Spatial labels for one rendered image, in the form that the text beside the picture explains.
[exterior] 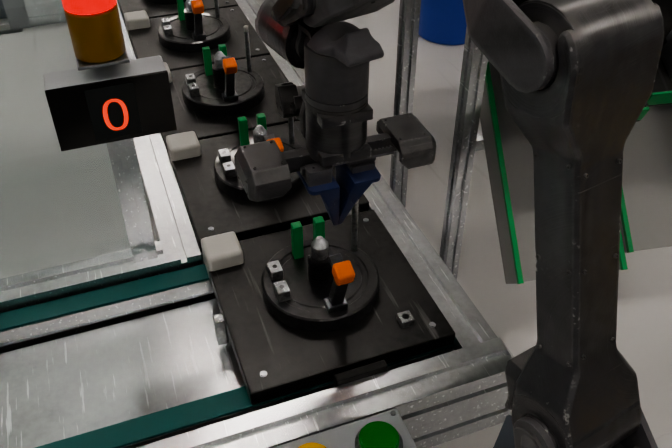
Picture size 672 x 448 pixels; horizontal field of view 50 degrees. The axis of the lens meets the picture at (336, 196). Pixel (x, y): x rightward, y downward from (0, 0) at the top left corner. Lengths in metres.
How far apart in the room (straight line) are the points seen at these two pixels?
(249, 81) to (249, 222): 0.36
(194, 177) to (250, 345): 0.33
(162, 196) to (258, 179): 0.44
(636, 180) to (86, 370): 0.71
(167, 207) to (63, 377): 0.28
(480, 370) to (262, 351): 0.24
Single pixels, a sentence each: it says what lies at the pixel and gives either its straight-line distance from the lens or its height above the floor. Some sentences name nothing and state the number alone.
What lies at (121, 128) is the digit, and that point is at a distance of 0.79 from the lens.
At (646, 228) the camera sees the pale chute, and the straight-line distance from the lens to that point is 0.98.
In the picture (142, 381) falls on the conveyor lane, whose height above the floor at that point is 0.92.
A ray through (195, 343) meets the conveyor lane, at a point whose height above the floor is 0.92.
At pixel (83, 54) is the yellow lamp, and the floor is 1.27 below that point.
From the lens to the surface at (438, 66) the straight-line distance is 1.60.
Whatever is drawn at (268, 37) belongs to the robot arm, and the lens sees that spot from 0.69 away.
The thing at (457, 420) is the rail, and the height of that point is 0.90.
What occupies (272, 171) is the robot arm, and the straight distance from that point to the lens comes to 0.65.
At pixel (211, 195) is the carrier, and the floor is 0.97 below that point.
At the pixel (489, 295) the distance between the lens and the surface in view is 1.05.
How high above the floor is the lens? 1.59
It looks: 38 degrees down
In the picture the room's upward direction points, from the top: straight up
